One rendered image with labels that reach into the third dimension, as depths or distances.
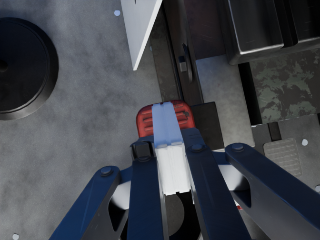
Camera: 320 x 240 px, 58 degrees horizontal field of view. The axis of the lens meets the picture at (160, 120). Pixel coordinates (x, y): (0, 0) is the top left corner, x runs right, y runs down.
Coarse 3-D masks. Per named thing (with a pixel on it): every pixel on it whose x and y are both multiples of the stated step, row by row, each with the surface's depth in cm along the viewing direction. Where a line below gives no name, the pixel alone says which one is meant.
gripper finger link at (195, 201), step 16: (192, 160) 13; (208, 160) 13; (192, 176) 12; (208, 176) 12; (192, 192) 14; (208, 192) 11; (224, 192) 11; (208, 208) 10; (224, 208) 10; (208, 224) 9; (224, 224) 9; (240, 224) 9
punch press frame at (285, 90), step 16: (240, 64) 46; (256, 64) 41; (272, 64) 41; (288, 64) 41; (304, 64) 41; (256, 80) 41; (272, 80) 41; (288, 80) 41; (304, 80) 41; (256, 96) 41; (272, 96) 41; (288, 96) 41; (304, 96) 41; (256, 112) 43; (272, 112) 41; (288, 112) 41; (304, 112) 41
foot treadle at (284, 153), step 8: (272, 128) 90; (272, 136) 89; (280, 136) 89; (264, 144) 88; (272, 144) 88; (280, 144) 88; (288, 144) 88; (264, 152) 88; (272, 152) 88; (280, 152) 88; (288, 152) 88; (296, 152) 88; (272, 160) 88; (280, 160) 88; (288, 160) 88; (296, 160) 88; (288, 168) 88; (296, 168) 88; (296, 176) 88
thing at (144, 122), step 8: (152, 104) 30; (160, 104) 30; (176, 104) 30; (184, 104) 30; (144, 112) 30; (176, 112) 30; (184, 112) 30; (136, 120) 30; (144, 120) 30; (152, 120) 30; (184, 120) 30; (192, 120) 30; (144, 128) 30; (152, 128) 30; (184, 128) 30; (144, 136) 30
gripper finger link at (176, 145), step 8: (168, 104) 20; (168, 112) 19; (168, 120) 17; (176, 120) 17; (168, 128) 16; (176, 128) 16; (168, 136) 16; (176, 136) 15; (176, 144) 14; (176, 152) 15; (184, 152) 15; (176, 160) 15; (184, 160) 15; (176, 168) 15; (184, 168) 15; (176, 176) 15; (184, 176) 15; (176, 184) 15; (184, 184) 15
